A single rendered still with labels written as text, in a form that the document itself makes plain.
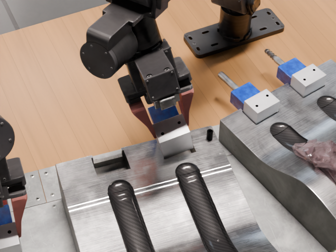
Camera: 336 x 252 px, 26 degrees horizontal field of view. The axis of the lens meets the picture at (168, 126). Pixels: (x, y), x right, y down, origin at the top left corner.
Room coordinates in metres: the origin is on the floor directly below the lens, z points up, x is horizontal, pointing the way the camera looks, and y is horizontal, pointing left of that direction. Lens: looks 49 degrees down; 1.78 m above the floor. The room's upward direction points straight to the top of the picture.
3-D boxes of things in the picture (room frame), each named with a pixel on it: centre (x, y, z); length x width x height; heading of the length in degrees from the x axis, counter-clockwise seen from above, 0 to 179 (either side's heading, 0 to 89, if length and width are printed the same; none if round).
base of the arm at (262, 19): (1.11, -0.13, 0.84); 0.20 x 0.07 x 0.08; 115
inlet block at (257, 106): (0.88, -0.13, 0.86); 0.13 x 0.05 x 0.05; 35
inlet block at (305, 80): (0.95, -0.22, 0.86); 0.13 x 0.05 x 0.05; 35
